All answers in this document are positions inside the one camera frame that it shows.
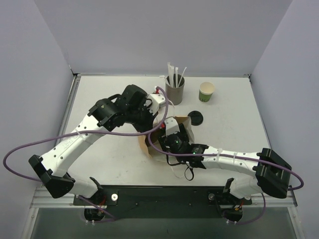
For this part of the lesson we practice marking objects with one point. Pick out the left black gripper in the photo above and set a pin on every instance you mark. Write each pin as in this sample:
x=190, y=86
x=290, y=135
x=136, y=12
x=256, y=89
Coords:
x=145, y=123

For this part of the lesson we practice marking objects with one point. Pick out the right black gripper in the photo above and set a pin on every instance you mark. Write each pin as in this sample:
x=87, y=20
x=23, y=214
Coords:
x=164, y=140

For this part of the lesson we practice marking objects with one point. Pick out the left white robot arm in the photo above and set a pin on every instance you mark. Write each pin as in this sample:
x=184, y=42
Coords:
x=133, y=106

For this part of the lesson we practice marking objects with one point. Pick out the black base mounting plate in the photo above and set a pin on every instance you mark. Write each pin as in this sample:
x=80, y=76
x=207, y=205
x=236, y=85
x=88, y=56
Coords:
x=162, y=202

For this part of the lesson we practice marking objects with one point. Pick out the aluminium rail frame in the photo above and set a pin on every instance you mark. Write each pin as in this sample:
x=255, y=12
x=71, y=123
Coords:
x=43, y=199

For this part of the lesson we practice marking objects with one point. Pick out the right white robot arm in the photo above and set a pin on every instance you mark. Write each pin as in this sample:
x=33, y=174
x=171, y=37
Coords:
x=267, y=172

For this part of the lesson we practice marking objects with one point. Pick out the brown paper bag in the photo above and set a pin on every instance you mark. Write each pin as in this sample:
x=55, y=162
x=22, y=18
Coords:
x=171, y=124

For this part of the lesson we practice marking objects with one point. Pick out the grey cylindrical straw holder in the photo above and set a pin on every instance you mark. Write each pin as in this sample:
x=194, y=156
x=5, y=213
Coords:
x=175, y=95

